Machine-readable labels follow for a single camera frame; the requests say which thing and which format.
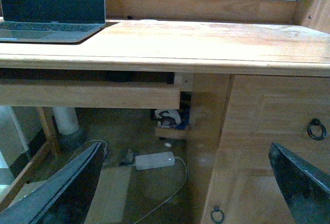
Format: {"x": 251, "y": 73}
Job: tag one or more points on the wooden desk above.
{"x": 253, "y": 84}

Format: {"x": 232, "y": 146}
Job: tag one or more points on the wooden box with clutter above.
{"x": 172, "y": 123}

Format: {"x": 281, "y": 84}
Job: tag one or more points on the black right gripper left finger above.
{"x": 65, "y": 197}

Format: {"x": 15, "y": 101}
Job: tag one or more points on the wooden sliding keyboard tray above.
{"x": 89, "y": 94}

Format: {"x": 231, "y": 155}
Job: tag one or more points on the grey open laptop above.
{"x": 51, "y": 21}

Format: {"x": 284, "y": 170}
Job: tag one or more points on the wooden chair frame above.
{"x": 50, "y": 146}

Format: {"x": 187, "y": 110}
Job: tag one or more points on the white power adapter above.
{"x": 154, "y": 160}

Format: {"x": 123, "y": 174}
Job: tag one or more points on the black ring drawer handle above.
{"x": 316, "y": 130}

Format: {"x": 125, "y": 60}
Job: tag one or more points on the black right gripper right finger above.
{"x": 304, "y": 187}

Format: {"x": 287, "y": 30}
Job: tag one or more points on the white pipe with base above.
{"x": 71, "y": 134}

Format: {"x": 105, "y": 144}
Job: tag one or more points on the black lower ring handle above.
{"x": 217, "y": 216}

